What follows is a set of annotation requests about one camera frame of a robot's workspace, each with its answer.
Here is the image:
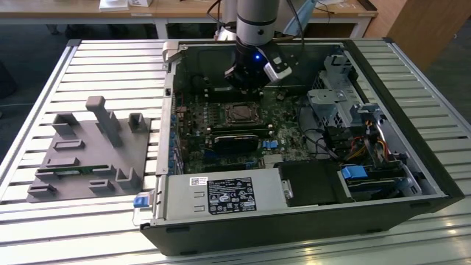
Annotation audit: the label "black camera cable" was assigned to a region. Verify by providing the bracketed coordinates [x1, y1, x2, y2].
[205, 0, 305, 67]

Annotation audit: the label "black plastic shroud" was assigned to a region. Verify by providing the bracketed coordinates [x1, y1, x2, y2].
[276, 161, 352, 208]

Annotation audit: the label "orange power wire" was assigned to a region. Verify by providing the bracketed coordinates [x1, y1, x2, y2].
[347, 137, 368, 161]

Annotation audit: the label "wooden cabinet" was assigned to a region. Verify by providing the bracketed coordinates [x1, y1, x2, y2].
[363, 0, 471, 71]

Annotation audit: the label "black PC case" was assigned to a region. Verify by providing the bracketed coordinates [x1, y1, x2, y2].
[138, 38, 465, 256]

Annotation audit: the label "black cable bundle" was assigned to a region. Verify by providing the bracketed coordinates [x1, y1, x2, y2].
[325, 128, 348, 160]

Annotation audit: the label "black and white wrist camera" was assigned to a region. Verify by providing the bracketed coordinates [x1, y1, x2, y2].
[263, 46, 295, 83]

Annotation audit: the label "CPU socket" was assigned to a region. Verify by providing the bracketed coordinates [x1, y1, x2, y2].
[223, 102, 264, 124]

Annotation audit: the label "yellow power wire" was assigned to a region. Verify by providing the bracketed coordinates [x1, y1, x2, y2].
[369, 137, 391, 157]

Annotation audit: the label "silver metal drive cage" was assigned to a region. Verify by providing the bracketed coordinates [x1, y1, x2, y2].
[305, 54, 385, 129]

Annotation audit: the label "pale blue teach pendant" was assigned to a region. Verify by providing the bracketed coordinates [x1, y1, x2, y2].
[287, 0, 317, 35]

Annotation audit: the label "silver power supply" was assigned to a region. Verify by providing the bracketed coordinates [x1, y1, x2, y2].
[156, 168, 295, 221]

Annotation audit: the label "green RAM stick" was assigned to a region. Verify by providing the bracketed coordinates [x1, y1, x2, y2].
[53, 165, 110, 176]

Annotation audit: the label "black graphics card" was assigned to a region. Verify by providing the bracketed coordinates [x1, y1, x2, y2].
[212, 134, 260, 155]

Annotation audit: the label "grey parts rack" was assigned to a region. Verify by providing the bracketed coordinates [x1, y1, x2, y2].
[25, 95, 153, 204]

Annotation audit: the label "metal socket cover frame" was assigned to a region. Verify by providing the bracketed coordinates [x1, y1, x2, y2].
[224, 103, 263, 124]

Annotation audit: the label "green motherboard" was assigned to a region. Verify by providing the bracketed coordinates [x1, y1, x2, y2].
[170, 87, 323, 176]

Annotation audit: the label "blue plastic latch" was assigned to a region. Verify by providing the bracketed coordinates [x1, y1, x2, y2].
[133, 193, 153, 209]

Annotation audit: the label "blue disk carrier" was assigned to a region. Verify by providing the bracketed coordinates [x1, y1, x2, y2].
[340, 165, 368, 181]

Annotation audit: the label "silver chipset heatsink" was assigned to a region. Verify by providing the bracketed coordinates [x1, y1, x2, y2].
[263, 154, 284, 167]

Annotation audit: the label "silver topped CPU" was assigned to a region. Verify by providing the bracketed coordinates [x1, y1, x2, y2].
[231, 106, 257, 121]

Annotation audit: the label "wooden desk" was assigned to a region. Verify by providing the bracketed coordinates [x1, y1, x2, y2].
[0, 0, 379, 39]

